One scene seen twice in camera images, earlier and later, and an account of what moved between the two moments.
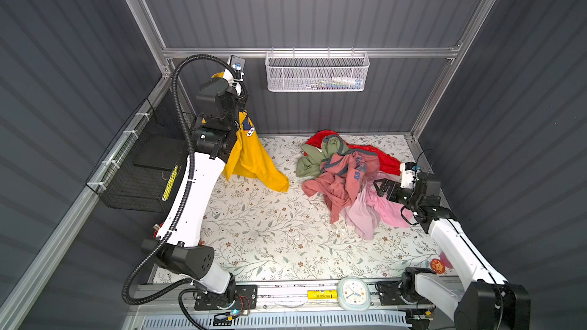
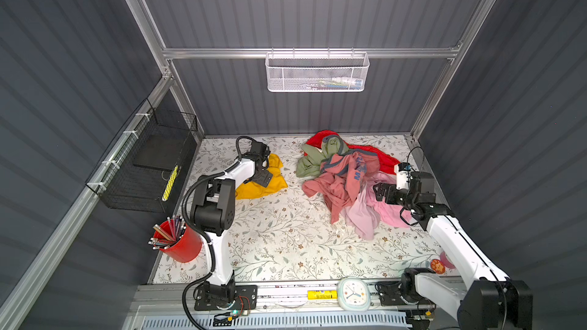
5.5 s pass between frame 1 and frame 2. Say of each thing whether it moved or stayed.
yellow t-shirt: moved
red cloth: stayed
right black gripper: stayed
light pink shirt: stayed
